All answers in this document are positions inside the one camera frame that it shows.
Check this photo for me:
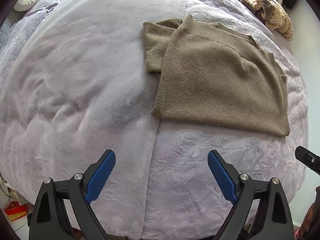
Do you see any tan knit sweater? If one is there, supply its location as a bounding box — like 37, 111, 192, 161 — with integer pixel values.
143, 16, 290, 137

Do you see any striped cream brown clothes pile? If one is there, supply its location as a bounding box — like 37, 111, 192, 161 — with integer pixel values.
239, 0, 294, 41

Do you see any person right hand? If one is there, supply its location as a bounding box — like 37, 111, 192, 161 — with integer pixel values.
298, 202, 319, 237

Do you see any red yellow box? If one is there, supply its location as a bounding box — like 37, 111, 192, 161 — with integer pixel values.
4, 201, 28, 222

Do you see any lavender embossed bed blanket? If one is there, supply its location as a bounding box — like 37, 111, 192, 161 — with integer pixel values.
1, 0, 308, 239

